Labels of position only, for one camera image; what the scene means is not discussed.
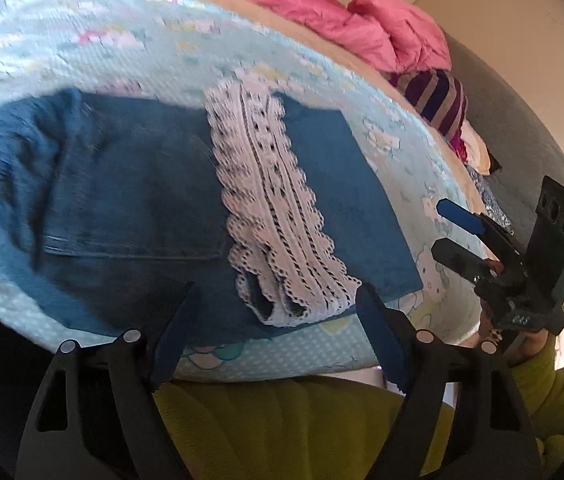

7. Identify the yellow-green sweater torso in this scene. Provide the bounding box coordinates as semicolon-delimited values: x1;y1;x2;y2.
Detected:
154;374;564;480

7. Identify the light blue cartoon cat bedsheet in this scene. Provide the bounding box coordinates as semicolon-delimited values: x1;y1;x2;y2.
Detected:
0;0;494;384

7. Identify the person right hand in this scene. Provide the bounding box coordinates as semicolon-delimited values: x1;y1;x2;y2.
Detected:
478;311;550;366

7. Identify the yellow-green sleeve right forearm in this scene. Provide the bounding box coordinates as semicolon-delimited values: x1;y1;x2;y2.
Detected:
511;334;564;441

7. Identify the pink pillow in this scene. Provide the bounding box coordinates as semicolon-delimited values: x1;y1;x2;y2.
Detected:
348;0;452;74

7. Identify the purple striped cloth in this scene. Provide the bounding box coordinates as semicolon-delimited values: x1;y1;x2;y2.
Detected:
388;70;468;162

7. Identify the grey upholstered headboard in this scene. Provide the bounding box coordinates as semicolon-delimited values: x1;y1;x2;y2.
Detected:
446;35;564;245

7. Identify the tan bed blanket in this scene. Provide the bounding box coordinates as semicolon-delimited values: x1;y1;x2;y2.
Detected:
21;0;488;201

